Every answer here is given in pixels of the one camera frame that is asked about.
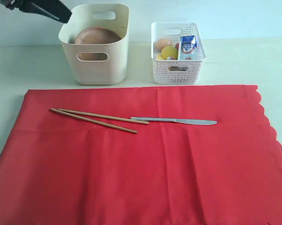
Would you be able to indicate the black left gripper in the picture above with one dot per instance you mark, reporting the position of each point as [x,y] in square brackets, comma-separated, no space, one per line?
[53,9]

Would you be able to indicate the brown wooden plate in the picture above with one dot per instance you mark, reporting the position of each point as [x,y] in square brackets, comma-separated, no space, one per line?
[95,36]

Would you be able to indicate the wooden chopstick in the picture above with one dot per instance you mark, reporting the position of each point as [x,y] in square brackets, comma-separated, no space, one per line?
[93,121]
[104,116]

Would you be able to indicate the brown egg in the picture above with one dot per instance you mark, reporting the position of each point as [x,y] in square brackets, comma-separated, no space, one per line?
[162,43]

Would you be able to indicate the yellow cheese wedge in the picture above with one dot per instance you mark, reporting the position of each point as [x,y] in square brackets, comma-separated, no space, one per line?
[160,57]

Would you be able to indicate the yellow lemon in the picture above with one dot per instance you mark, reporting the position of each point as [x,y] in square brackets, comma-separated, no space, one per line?
[169,53]

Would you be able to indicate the blue white milk carton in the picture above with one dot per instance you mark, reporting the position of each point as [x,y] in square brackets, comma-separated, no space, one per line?
[187,48]

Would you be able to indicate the steel table knife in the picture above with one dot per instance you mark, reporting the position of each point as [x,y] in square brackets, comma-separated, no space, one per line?
[182,121]

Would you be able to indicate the cream plastic tub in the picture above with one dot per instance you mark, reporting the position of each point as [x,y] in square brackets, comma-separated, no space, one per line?
[97,64]

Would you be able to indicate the white perforated plastic basket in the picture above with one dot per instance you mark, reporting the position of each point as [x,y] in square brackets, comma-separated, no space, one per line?
[176,71]

